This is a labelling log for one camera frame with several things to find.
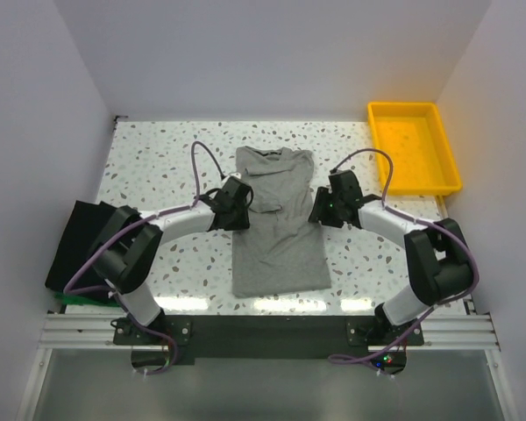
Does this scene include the grey t shirt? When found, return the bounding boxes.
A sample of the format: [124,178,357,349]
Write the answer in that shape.
[231,146,331,298]

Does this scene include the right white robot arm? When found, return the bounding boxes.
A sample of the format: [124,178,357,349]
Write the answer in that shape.
[309,171,479,345]

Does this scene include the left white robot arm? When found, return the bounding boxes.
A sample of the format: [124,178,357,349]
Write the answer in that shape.
[88,175,253,344]

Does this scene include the yellow plastic bin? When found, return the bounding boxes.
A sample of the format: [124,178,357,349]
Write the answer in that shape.
[367,102,463,196]

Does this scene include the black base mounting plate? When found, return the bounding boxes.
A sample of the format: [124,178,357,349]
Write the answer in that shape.
[113,313,424,367]

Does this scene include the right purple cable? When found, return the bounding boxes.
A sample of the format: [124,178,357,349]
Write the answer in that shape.
[328,148,480,367]

